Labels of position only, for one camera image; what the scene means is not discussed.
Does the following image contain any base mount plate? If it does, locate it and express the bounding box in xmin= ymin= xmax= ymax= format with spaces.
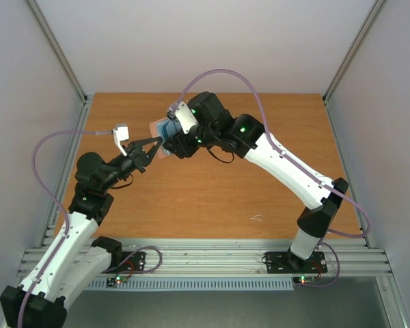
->
xmin=103 ymin=251 xmax=146 ymax=274
xmin=261 ymin=251 xmax=328 ymax=274

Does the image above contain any circuit board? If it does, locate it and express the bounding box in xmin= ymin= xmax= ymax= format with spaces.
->
xmin=105 ymin=275 xmax=128 ymax=288
xmin=293 ymin=275 xmax=320 ymax=285

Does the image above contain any right circuit board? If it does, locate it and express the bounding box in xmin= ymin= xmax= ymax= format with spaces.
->
xmin=293 ymin=275 xmax=320 ymax=285

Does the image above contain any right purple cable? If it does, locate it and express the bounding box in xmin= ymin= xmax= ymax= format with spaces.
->
xmin=172 ymin=69 xmax=372 ymax=238

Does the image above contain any aluminium corner post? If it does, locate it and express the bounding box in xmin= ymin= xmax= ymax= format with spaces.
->
xmin=323 ymin=0 xmax=387 ymax=106
xmin=25 ymin=0 xmax=90 ymax=105

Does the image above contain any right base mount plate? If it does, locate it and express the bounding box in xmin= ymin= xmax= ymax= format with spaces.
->
xmin=261 ymin=251 xmax=328 ymax=274

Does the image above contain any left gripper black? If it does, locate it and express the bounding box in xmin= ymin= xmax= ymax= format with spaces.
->
xmin=100 ymin=136 xmax=163 ymax=191

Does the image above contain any grey slotted cable duct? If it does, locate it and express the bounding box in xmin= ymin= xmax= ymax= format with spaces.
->
xmin=87 ymin=277 xmax=293 ymax=292

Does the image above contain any purple cable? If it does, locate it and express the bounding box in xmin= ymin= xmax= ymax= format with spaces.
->
xmin=172 ymin=69 xmax=372 ymax=238
xmin=17 ymin=129 xmax=114 ymax=328

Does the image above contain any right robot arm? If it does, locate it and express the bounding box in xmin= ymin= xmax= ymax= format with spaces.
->
xmin=156 ymin=92 xmax=349 ymax=272

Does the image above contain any left circuit board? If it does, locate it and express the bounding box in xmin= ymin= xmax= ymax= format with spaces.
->
xmin=105 ymin=275 xmax=128 ymax=288

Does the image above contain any left aluminium corner post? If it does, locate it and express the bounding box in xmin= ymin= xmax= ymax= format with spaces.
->
xmin=25 ymin=0 xmax=90 ymax=105

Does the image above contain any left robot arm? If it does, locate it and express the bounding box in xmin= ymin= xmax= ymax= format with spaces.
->
xmin=0 ymin=137 xmax=163 ymax=327

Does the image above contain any right aluminium corner post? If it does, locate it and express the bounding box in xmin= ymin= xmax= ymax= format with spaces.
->
xmin=323 ymin=0 xmax=387 ymax=106

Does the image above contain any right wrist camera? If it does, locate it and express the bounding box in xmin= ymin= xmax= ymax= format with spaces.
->
xmin=167 ymin=101 xmax=198 ymax=134

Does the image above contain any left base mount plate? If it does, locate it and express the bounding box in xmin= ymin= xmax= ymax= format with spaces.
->
xmin=103 ymin=251 xmax=146 ymax=274

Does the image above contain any aluminium rail frame front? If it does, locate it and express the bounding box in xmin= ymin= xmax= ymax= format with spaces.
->
xmin=18 ymin=238 xmax=394 ymax=278

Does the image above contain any pink card holder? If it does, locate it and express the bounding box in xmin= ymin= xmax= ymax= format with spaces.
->
xmin=149 ymin=118 xmax=182 ymax=142

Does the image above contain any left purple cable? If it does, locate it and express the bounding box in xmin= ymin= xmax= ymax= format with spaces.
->
xmin=17 ymin=129 xmax=114 ymax=328

